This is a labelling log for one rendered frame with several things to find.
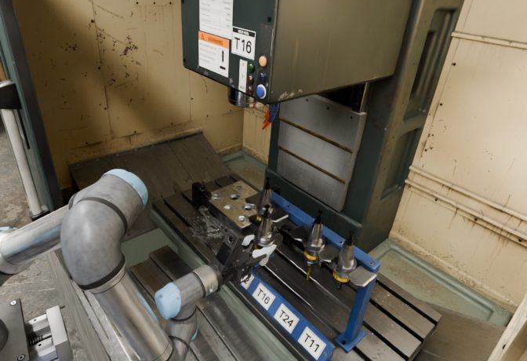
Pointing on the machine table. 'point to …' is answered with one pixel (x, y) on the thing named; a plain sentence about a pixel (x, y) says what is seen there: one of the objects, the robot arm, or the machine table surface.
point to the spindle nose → (241, 100)
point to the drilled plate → (233, 206)
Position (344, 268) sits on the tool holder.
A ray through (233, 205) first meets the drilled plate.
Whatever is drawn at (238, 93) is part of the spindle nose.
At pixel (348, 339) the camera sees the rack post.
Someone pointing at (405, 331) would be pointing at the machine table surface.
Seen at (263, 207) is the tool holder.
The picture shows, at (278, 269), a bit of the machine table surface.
